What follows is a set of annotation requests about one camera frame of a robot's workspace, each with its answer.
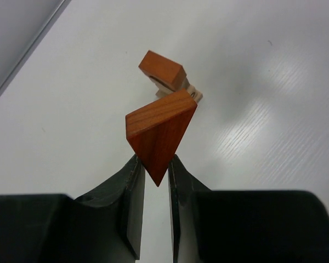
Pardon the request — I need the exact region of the orange triangle wood block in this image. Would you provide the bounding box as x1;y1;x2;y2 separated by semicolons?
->
125;89;197;186

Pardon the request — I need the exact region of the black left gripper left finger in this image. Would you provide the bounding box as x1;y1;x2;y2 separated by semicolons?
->
0;156;145;262

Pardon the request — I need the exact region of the pale long wood block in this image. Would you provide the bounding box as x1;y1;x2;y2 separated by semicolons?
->
186;84;203;104

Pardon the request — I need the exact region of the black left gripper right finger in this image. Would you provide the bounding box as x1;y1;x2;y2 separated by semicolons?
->
168;156;329;262

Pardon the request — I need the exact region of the orange arch wood block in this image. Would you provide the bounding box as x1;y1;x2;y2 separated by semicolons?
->
139;50;187;92

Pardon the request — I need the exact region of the engraved long wood block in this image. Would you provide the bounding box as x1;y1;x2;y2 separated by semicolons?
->
155;82;173;98

